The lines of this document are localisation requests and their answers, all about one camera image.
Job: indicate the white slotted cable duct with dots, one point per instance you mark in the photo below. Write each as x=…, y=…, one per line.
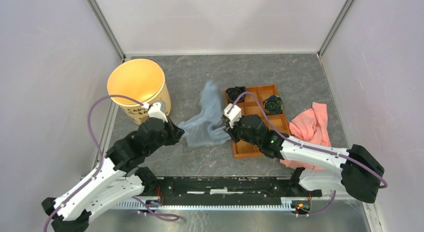
x=133, y=204

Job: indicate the aluminium frame rail front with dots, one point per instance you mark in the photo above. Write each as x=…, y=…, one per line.
x=364, y=191

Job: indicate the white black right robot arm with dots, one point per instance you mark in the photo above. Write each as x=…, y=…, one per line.
x=353, y=170

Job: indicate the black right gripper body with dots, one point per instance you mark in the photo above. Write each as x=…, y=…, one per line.
x=239, y=133

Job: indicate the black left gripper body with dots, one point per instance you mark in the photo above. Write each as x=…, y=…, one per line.
x=156, y=145

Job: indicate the pink cloth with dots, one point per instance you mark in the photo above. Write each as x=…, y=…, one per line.
x=311, y=125

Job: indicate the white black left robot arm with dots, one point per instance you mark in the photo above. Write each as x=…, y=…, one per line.
x=118, y=176

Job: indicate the orange compartment tray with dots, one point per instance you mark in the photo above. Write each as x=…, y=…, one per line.
x=251, y=103

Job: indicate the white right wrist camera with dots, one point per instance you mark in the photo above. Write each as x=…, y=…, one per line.
x=232, y=113

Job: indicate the yellow capybara trash bin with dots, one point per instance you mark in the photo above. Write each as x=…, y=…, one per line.
x=135, y=85

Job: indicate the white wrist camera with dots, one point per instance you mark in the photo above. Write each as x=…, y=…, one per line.
x=232, y=113
x=157, y=110

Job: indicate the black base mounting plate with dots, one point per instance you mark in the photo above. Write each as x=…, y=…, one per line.
x=236, y=190

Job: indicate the light blue plastic trash bag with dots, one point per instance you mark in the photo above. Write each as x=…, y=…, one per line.
x=206, y=128

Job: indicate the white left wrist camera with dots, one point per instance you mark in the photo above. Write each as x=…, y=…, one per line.
x=157, y=110

